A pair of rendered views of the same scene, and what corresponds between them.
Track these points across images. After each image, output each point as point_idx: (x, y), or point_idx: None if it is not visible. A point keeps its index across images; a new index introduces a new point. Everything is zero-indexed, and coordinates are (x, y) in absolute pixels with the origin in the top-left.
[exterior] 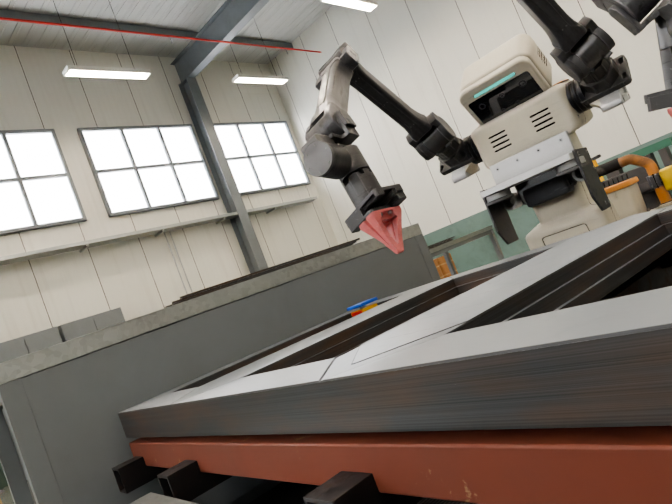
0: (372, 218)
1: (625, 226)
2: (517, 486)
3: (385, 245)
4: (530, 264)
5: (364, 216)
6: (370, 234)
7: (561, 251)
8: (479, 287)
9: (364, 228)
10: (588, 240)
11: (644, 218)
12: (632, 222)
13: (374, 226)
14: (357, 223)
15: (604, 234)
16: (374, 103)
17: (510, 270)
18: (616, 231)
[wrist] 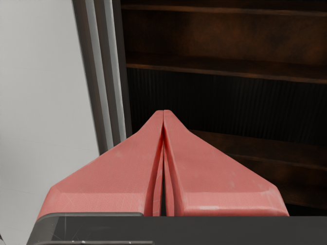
0: (83, 182)
1: (10, 221)
2: None
3: (181, 123)
4: (55, 155)
5: (138, 230)
6: (213, 152)
7: (45, 188)
8: (57, 60)
9: (225, 177)
10: (32, 208)
11: (6, 234)
12: (16, 235)
13: (135, 160)
14: (283, 235)
15: (22, 213)
16: None
17: (89, 161)
18: (3, 204)
